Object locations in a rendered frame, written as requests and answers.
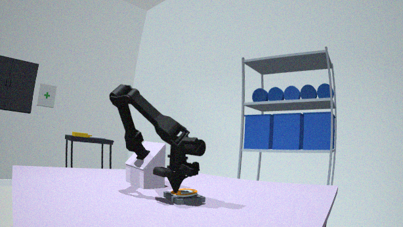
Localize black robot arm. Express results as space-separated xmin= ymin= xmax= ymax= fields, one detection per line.
xmin=110 ymin=84 xmax=206 ymax=176

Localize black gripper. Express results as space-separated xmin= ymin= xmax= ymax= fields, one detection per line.
xmin=153 ymin=153 xmax=188 ymax=193

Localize orange round plate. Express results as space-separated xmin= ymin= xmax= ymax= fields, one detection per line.
xmin=171 ymin=188 xmax=198 ymax=197

